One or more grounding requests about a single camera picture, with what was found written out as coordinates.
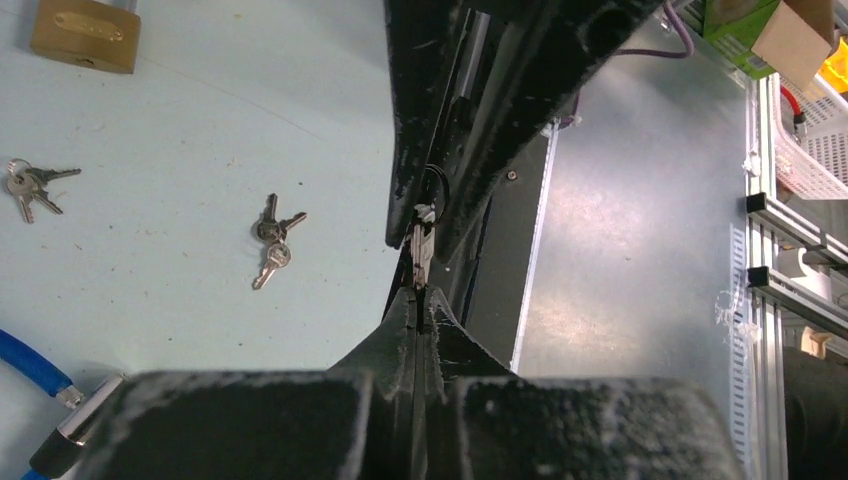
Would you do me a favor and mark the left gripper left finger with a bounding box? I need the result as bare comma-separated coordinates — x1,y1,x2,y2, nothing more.
76,288,419,479

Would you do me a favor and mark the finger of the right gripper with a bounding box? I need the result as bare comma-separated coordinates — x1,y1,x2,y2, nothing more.
383,0,469,248
435,0,661,261

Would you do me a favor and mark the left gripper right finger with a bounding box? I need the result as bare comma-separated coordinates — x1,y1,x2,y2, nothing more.
421,288,745,479

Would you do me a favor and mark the blue cable lock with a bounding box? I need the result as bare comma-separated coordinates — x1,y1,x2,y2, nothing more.
1,331,129,479

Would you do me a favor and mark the silver key bunch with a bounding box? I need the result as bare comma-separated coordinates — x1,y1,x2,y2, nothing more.
252,193,307,290
6,158,82,224

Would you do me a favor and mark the silver key bunch front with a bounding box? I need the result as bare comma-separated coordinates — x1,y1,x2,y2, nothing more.
252,193,307,290

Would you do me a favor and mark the green cardboard box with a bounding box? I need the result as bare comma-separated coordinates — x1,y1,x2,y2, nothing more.
702,0,835,89

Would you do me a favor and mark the white plastic basket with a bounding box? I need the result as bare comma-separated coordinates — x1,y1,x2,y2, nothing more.
771,75,847,201

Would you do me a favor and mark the brass padlock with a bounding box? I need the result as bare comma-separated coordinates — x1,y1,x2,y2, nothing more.
30,0,142,75

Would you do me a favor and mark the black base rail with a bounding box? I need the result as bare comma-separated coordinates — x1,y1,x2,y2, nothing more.
384,132,551,372

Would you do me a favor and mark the aluminium extrusion frame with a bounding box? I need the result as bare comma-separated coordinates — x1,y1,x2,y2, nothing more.
718,75,847,479

